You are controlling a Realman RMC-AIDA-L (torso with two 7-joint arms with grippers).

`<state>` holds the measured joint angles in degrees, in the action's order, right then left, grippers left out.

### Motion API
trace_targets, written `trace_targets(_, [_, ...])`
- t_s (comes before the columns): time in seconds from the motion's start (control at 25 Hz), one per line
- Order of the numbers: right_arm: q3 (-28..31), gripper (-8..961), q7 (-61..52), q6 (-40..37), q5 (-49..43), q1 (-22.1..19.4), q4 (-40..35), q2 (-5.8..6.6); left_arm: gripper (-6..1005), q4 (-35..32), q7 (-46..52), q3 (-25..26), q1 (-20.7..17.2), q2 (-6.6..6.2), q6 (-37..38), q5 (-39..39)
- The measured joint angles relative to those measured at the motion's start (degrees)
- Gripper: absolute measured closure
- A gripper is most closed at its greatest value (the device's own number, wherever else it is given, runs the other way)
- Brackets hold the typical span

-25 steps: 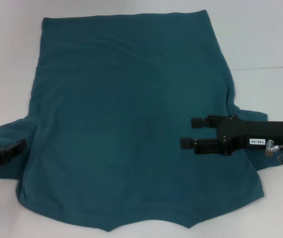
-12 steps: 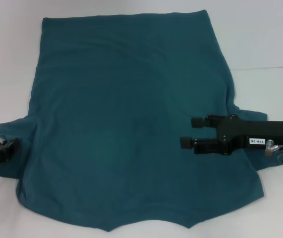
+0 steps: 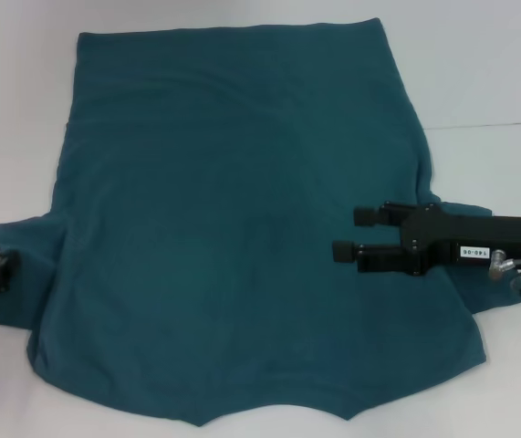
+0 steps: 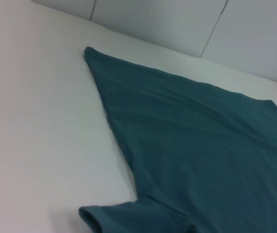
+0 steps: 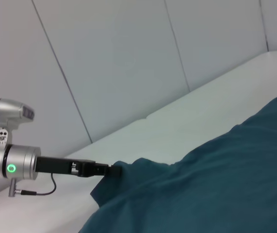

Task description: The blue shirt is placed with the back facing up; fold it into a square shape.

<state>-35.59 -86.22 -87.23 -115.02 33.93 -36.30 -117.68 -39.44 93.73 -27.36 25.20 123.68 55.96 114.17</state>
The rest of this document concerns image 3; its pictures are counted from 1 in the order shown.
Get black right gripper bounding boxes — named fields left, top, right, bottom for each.
left=331, top=200, right=521, bottom=277

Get teal blue t-shirt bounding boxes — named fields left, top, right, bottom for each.
left=0, top=16, right=494, bottom=414

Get right arm cable with plug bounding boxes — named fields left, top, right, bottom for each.
left=487, top=248, right=521, bottom=303

